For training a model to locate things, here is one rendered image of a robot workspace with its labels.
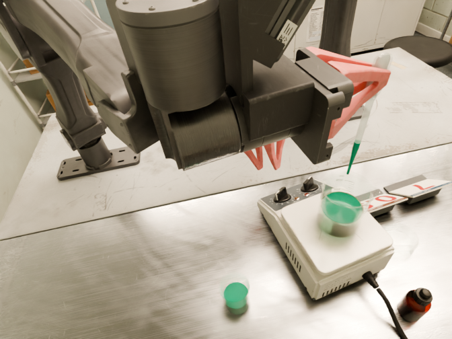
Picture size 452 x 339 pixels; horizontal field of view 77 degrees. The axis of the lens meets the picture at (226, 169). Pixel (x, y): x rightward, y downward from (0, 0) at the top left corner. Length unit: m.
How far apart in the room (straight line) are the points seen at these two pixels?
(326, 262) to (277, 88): 0.28
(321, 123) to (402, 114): 0.65
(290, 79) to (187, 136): 0.08
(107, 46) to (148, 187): 0.42
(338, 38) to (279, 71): 0.44
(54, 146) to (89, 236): 0.37
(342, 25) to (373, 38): 2.70
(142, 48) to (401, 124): 0.73
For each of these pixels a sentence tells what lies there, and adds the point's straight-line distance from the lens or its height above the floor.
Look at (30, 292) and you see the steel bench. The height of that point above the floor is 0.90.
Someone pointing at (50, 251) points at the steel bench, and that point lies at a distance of 0.66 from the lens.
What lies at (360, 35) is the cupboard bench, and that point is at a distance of 3.26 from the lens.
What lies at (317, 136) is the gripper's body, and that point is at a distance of 0.23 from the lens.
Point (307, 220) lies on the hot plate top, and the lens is 0.45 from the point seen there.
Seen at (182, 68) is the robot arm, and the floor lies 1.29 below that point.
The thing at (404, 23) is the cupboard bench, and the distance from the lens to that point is 3.49.
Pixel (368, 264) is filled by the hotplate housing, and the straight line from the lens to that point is 0.46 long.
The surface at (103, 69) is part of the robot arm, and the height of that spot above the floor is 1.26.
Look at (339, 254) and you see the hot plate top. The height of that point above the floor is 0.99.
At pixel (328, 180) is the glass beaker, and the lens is 0.42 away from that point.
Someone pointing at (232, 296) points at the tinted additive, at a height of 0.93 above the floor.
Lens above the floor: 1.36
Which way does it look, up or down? 45 degrees down
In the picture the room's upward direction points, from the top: 9 degrees counter-clockwise
